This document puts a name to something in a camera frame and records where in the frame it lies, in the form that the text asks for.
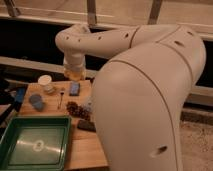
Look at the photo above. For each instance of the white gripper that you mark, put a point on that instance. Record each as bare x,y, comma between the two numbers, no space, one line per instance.
74,62

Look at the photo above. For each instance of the yellow apple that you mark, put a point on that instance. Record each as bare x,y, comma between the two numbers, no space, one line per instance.
74,76

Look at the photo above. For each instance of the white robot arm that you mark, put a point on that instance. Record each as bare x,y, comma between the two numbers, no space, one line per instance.
138,95

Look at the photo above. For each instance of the light blue plastic cup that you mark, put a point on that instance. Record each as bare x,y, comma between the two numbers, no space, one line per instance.
36,101

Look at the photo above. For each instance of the white lidded jar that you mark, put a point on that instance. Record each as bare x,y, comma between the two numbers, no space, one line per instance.
45,81

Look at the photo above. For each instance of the crumpled blue white cloth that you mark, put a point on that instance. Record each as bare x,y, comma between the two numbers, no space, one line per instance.
87,104

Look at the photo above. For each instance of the blue object at table edge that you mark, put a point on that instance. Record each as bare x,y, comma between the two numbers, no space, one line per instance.
20,93

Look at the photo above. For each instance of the black chocolate bar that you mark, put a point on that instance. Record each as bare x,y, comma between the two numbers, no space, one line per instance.
86,125

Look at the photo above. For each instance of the green plastic tray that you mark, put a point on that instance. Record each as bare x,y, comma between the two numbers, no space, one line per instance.
35,144

